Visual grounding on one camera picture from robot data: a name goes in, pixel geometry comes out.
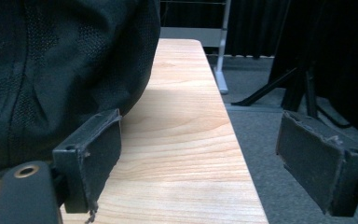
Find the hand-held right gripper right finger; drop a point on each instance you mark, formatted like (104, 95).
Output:
(317, 158)

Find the black curtain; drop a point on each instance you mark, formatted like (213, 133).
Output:
(307, 31)

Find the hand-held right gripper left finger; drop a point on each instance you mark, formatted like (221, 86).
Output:
(87, 161)

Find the black backpack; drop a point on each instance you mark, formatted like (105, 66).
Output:
(59, 74)

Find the white metal stand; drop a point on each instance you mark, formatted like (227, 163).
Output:
(221, 46)

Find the black tripod stand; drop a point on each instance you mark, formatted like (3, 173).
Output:
(295, 90)

